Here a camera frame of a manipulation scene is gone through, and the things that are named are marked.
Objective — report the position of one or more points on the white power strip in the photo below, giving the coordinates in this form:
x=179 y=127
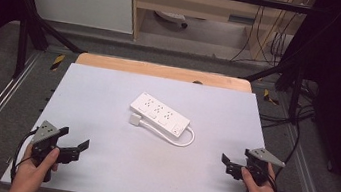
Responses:
x=159 y=113

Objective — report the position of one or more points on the white plug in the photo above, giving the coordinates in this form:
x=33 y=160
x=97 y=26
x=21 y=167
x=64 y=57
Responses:
x=135 y=119

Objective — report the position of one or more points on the wooden table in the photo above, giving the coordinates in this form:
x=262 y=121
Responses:
x=148 y=68

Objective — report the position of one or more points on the black metal frame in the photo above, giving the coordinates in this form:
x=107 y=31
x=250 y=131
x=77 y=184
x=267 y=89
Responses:
x=25 y=38

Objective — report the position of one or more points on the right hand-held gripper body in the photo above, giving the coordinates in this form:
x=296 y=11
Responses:
x=259 y=167

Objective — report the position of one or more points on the yellow black tape marker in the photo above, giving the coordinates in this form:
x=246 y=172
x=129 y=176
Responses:
x=57 y=62
x=270 y=97

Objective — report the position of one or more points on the white device with black wheel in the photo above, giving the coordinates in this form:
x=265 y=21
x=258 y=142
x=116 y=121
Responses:
x=171 y=17

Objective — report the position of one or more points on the person's left hand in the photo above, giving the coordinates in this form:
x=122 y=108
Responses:
x=29 y=177

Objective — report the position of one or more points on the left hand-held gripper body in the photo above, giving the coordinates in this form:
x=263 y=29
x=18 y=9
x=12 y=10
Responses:
x=46 y=133

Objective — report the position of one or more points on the wooden desk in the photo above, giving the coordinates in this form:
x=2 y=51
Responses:
x=198 y=4

